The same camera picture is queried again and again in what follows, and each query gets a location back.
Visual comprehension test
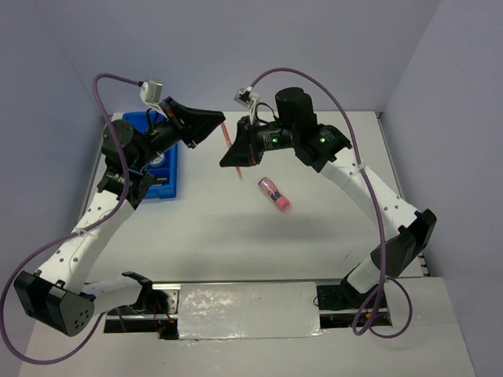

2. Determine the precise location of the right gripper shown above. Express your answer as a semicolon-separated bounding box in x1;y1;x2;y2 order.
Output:
219;113;298;165

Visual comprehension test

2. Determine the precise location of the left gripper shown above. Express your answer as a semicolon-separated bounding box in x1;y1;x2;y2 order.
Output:
135;99;228;170

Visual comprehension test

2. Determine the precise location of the orange ballpoint pen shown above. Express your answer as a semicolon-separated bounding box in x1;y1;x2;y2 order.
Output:
222;122;245;181

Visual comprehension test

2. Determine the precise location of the blue slime jar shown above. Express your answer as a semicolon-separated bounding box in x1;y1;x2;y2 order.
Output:
149;153;167;169

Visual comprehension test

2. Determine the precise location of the pink cap bottle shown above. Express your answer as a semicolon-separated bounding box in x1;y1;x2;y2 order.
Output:
258;177;290;212

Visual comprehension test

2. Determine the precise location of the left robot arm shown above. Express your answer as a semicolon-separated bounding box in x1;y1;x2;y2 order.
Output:
13;97;225;337

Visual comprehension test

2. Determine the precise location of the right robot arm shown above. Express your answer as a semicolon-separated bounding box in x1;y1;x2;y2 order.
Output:
220;87;437;307

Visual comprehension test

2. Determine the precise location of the blue plastic divided tray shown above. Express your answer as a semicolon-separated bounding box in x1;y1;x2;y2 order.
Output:
122;111;178;199

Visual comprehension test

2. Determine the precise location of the silver foil plate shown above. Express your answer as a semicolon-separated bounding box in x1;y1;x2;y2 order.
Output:
178;282;322;340

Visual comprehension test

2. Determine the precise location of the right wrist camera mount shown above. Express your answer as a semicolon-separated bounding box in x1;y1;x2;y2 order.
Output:
234;86;260;123

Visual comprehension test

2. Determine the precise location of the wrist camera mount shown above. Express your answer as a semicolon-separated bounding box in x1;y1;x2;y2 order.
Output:
139;79;163;115
234;86;260;123

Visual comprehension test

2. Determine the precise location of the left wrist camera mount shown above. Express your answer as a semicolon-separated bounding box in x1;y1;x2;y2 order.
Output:
139;79;163;115

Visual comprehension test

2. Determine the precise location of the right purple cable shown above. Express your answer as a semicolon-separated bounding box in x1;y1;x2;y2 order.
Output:
249;67;413;339

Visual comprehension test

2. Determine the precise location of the purple cable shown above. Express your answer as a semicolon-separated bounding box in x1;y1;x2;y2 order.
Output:
0;73;145;364
249;67;413;339

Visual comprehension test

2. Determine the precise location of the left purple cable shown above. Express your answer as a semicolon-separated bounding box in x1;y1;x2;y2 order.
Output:
0;73;145;364

